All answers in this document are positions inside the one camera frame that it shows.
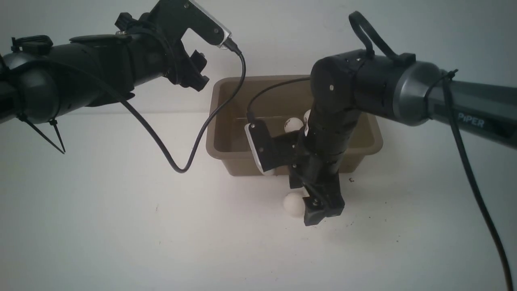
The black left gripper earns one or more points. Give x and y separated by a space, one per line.
183 69

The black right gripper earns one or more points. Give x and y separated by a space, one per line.
317 173

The white ping-pong ball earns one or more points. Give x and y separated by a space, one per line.
293 124
294 205

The brown plastic storage bin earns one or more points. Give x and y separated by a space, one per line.
281 109

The white ping-pong ball corner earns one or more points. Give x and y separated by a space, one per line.
306 116

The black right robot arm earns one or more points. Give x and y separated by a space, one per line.
350 84

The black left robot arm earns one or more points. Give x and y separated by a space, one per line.
41 81

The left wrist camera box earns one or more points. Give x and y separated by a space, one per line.
175 17

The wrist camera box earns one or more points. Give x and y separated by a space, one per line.
175 17
270 153

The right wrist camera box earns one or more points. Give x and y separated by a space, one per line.
270 153

